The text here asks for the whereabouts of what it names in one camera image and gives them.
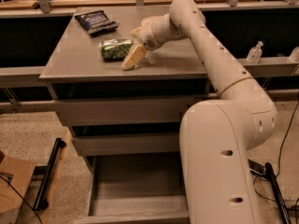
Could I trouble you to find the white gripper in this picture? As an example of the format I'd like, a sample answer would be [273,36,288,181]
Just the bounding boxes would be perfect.
[121,14,171,70]

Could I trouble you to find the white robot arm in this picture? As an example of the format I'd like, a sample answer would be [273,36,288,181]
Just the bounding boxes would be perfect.
[121,0,277,224]

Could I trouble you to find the grey drawer cabinet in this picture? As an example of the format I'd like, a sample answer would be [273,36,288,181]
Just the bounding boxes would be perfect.
[40,7,212,160]

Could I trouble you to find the grey top drawer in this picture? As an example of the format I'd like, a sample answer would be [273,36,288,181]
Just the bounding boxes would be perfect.
[56,95,203,126]

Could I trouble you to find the grey middle drawer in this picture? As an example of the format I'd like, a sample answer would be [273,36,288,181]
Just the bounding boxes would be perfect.
[73,133,179,156]

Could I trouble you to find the grey open bottom drawer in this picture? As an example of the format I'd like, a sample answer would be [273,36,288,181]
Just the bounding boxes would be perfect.
[74,152,190,224]

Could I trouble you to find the blue chip bag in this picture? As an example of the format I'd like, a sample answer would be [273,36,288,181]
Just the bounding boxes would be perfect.
[75,10,120,35]

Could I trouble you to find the clear sanitizer bottle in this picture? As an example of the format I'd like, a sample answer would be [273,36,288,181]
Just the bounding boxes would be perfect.
[247,41,263,64]

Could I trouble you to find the black floor device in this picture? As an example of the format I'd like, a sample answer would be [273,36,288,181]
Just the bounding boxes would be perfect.
[248,160,265,176]

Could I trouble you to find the cardboard box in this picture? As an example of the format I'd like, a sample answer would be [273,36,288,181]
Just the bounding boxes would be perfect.
[0,151,36,224]

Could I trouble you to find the black bar right floor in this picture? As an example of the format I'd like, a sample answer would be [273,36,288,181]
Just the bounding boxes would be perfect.
[265,162,292,224]

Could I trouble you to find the black bar floor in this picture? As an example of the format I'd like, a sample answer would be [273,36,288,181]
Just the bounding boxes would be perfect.
[265,162,292,224]
[34,138,66,211]

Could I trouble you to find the black bar left floor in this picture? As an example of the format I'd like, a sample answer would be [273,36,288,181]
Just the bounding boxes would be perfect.
[34,138,66,211]

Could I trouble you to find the grey metal rail frame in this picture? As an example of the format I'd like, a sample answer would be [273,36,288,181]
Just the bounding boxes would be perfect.
[0,0,299,110]

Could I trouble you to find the black cable right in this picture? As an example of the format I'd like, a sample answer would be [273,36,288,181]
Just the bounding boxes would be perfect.
[252,100,299,213]

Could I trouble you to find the black cable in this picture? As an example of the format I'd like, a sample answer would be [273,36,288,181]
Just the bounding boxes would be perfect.
[252,100,299,213]
[0,175,44,224]

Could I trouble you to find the black cable left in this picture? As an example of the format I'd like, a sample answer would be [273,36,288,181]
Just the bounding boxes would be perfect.
[0,175,44,224]

